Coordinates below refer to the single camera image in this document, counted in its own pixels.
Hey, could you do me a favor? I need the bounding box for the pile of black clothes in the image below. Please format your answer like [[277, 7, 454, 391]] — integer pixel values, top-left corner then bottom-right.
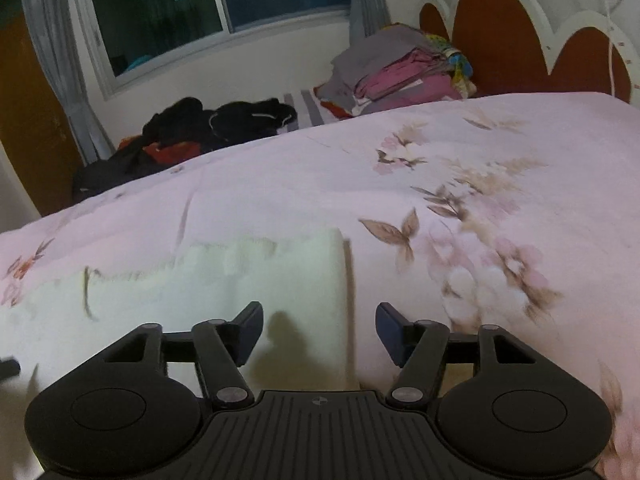
[[72, 96, 299, 202]]

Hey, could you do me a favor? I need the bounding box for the pink floral bed cover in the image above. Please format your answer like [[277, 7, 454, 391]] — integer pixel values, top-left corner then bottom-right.
[[0, 91, 640, 480]]

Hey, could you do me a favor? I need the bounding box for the brown wooden door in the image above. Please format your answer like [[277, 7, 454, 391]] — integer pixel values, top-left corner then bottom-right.
[[0, 0, 87, 217]]

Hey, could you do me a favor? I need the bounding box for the white fleece garment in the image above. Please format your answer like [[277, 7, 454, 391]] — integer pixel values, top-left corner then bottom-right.
[[17, 227, 364, 392]]

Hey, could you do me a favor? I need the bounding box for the window with white frame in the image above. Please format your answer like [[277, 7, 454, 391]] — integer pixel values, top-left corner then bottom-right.
[[75, 0, 352, 97]]

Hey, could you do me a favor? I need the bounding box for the grey striped sheet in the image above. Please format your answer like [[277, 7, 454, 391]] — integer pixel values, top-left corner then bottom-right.
[[282, 87, 342, 127]]

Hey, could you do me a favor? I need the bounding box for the white and brown headboard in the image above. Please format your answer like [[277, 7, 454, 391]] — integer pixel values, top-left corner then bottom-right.
[[419, 0, 640, 107]]

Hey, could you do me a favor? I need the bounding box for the red garment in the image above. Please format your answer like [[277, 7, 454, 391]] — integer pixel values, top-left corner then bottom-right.
[[144, 142, 202, 165]]

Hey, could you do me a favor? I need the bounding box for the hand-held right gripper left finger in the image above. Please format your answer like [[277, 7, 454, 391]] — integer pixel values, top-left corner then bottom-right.
[[102, 301, 264, 409]]

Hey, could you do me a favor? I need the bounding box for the white cable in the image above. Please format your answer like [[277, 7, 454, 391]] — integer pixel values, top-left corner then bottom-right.
[[597, 0, 632, 97]]

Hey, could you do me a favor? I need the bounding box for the colourful patterned cloth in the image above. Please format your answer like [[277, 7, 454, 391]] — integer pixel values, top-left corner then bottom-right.
[[425, 32, 479, 98]]

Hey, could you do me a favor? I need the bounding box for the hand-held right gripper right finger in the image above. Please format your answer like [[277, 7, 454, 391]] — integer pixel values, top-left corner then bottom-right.
[[375, 302, 538, 407]]

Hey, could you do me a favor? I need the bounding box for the stack of folded clothes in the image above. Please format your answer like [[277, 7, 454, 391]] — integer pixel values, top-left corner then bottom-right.
[[315, 22, 463, 120]]

